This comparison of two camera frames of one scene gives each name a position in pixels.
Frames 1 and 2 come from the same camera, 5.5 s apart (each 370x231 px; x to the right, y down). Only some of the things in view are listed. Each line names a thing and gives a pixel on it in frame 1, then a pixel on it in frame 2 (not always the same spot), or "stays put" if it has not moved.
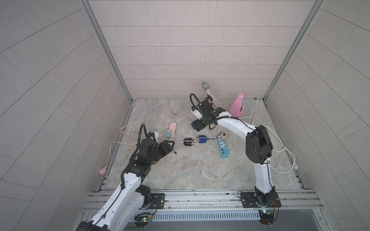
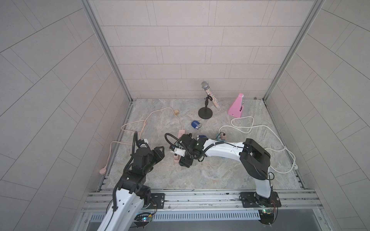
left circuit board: x=142 y=220 stays put
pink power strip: x=173 y=129 → x=181 y=134
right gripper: x=200 y=125 → x=184 y=161
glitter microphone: x=205 y=86 stays put
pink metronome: x=237 y=108 stays put
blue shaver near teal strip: x=201 y=138 stays put
